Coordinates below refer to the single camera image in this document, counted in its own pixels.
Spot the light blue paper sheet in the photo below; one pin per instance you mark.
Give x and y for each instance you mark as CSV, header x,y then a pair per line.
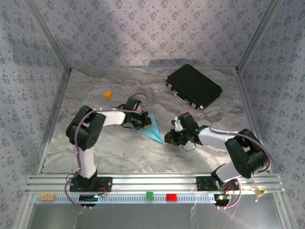
x,y
152,133

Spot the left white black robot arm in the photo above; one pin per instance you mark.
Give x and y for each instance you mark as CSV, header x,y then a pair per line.
x,y
85,136

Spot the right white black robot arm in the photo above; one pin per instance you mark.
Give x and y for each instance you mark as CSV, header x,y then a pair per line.
x,y
243,155

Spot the small orange cube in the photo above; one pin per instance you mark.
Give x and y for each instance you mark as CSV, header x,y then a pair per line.
x,y
108,95

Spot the black hard case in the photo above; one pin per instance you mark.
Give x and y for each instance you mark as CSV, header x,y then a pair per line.
x,y
193,86

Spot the red studded brick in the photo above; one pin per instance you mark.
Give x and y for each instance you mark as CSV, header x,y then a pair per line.
x,y
171,197

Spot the small green block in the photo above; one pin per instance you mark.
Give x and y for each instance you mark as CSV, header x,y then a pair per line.
x,y
149,195

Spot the yellow folded paper piece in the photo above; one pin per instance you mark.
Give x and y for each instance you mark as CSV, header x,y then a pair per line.
x,y
260,192

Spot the orange label tag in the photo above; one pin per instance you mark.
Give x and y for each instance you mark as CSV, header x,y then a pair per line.
x,y
47,197

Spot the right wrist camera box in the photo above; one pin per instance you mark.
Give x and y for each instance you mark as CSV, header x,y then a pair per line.
x,y
176,124

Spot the aluminium mounting rail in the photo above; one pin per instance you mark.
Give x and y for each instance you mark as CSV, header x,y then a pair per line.
x,y
155,181

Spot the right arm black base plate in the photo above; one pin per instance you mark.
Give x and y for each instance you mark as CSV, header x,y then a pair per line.
x,y
201,183

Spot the aluminium table side rail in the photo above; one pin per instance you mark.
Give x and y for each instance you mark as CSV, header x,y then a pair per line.
x,y
243,88
57,107

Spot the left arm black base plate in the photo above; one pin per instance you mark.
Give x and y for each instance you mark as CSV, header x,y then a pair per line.
x,y
107,183

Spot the aluminium frame post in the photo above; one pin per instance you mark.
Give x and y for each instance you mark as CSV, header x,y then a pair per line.
x,y
259,35
48,35

